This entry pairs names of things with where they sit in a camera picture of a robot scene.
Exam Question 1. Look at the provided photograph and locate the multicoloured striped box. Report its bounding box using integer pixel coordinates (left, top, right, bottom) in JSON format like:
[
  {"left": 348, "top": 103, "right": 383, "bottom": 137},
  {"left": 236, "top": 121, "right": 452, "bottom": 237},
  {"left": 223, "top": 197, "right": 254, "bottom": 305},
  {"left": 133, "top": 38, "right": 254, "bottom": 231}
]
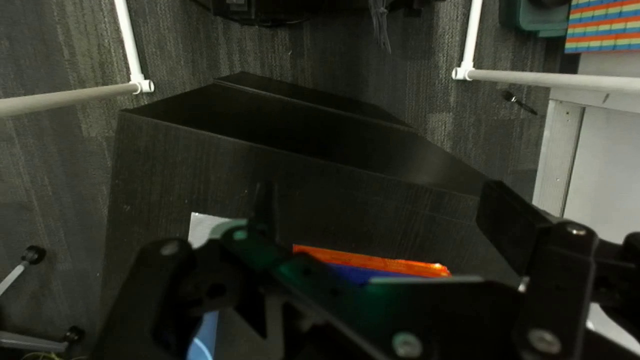
[{"left": 561, "top": 0, "right": 640, "bottom": 56}]

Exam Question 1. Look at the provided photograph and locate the black cabinet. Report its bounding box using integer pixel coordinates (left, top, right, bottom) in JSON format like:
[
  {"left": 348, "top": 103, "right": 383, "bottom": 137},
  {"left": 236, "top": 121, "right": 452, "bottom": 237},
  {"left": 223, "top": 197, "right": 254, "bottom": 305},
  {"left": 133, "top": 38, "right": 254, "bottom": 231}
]
[{"left": 98, "top": 70, "right": 524, "bottom": 360}]

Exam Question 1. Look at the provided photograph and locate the thin white frame pole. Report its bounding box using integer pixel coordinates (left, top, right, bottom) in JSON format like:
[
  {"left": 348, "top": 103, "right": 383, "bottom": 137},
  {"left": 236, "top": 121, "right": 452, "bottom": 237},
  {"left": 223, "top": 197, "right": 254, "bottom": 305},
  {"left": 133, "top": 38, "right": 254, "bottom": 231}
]
[{"left": 450, "top": 0, "right": 640, "bottom": 97}]

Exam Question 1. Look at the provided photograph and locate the blue plastic cup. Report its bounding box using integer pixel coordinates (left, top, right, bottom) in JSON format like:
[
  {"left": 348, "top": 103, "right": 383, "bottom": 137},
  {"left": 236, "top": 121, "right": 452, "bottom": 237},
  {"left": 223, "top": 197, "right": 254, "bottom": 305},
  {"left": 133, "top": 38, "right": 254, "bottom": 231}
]
[{"left": 186, "top": 310, "right": 222, "bottom": 360}]

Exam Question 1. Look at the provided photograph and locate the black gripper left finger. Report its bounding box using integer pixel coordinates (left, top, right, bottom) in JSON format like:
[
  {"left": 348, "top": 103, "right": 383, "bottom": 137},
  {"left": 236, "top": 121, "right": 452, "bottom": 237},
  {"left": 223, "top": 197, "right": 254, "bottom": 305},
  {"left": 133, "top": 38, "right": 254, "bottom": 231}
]
[{"left": 90, "top": 235, "right": 270, "bottom": 360}]

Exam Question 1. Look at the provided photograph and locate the white flat card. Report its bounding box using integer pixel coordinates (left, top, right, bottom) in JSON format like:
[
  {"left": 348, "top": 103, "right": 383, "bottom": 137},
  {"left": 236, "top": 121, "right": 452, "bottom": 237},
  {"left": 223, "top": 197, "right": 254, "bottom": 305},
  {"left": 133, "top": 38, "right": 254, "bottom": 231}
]
[{"left": 186, "top": 210, "right": 250, "bottom": 251}]

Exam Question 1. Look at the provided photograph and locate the grey tripod leg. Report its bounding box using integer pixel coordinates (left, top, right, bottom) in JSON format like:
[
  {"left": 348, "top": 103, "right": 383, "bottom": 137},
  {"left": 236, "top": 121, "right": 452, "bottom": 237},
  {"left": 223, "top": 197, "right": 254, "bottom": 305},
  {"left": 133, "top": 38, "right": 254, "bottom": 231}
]
[{"left": 0, "top": 244, "right": 88, "bottom": 357}]

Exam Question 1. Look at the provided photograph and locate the orange flat bar object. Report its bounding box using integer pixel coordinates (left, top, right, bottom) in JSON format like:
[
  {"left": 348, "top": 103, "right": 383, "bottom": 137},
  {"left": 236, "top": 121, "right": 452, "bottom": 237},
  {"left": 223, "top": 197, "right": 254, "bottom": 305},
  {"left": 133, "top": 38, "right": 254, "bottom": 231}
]
[{"left": 290, "top": 242, "right": 453, "bottom": 280}]

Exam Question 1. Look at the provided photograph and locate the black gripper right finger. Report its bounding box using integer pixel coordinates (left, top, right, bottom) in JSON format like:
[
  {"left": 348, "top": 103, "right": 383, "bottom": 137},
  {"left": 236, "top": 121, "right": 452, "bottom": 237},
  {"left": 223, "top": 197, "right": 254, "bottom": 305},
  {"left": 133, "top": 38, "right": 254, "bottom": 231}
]
[{"left": 518, "top": 218, "right": 640, "bottom": 360}]

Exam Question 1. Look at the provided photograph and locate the white cabinet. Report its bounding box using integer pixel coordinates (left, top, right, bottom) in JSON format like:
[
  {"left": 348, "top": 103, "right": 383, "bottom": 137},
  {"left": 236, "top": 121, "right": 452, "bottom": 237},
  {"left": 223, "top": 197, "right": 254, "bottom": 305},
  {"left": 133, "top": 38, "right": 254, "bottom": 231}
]
[{"left": 529, "top": 50, "right": 640, "bottom": 246}]

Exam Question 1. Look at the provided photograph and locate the thick white frame pole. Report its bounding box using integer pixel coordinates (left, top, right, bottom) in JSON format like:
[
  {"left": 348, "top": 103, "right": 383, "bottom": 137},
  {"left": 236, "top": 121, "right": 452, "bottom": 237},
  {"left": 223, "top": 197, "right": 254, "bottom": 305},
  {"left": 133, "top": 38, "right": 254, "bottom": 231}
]
[{"left": 0, "top": 0, "right": 156, "bottom": 121}]

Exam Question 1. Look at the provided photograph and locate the teal plastic container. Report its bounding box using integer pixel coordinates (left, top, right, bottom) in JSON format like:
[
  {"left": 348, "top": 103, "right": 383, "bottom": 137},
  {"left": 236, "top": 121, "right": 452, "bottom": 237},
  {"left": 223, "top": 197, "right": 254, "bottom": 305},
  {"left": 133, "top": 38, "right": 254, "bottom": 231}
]
[{"left": 509, "top": 0, "right": 571, "bottom": 40}]

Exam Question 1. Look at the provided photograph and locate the blue stepped block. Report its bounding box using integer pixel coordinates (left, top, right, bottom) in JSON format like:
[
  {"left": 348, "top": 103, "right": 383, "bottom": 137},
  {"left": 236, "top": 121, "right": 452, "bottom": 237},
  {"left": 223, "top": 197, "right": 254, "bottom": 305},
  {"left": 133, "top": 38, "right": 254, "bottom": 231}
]
[{"left": 330, "top": 264, "right": 407, "bottom": 288}]

